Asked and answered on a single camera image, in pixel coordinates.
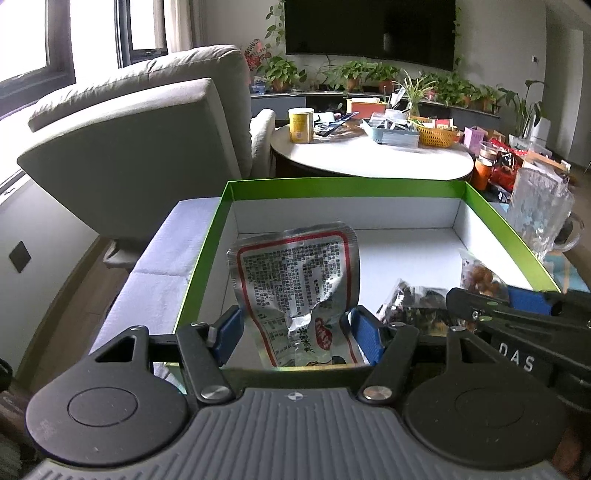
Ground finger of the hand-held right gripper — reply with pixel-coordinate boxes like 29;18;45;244
445;287;514;331
507;285;591;318

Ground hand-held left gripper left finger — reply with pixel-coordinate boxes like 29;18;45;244
90;305;245;407

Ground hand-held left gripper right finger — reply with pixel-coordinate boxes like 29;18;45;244
340;305;502;403

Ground clear packet of brown nuts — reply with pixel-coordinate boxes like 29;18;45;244
458;249;509;298

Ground clear packet of dark snacks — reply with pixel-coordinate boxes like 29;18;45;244
376;278;462;344

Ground green cardboard box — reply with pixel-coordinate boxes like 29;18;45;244
174;179;563;370

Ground silver foil snack packet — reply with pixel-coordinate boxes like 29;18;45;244
226;222;370;368

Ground glass pitcher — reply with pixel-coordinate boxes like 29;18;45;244
508;167;585;261

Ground white tablecloth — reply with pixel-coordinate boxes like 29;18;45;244
88;196;222;370

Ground orange jar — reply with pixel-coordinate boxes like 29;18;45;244
472;157;495;191

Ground red snack bags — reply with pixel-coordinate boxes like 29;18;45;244
489;148;525;190

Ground wooden sofa footrest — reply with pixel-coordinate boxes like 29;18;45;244
102;239;139;271

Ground purple box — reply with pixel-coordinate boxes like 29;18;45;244
463;127;486;158

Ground round white coffee table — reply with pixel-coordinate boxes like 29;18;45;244
270;117;475;181

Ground wicker basket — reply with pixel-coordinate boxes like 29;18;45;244
411;119;460;148

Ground large-leaved plant in white pot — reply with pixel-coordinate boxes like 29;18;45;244
499;79;552;148

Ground blue plastic tray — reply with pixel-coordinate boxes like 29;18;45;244
360;117;421;147

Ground grey armchair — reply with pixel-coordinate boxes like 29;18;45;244
17;45;276;241

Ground dark remote controls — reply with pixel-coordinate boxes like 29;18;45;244
314;113;365;139

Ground yellow can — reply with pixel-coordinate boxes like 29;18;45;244
288;107;315;144

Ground row of green potted plants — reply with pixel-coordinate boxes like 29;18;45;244
434;74;504;114

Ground orange tissue box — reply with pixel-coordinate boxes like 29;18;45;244
346;98;389;116

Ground spider plant in glass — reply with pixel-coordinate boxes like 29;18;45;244
392;69;437;118

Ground grey television console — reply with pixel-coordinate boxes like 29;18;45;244
252;90;502;121

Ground green potted plant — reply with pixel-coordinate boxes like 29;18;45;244
332;60;370;92
369;62;400;94
256;55;306;93

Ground red-leaved plant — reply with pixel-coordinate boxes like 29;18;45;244
242;39;269;86

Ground narrow dark-framed window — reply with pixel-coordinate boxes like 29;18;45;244
115;0;169;70

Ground black television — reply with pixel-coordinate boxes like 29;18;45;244
284;0;458;72

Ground hanging vine plant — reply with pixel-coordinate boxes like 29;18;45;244
265;0;287;56

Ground light curtain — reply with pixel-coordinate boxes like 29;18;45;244
167;0;195;52

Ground large dark-framed window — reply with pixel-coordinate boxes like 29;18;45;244
0;0;77;121

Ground black wall socket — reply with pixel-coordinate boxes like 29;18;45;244
9;240;31;273

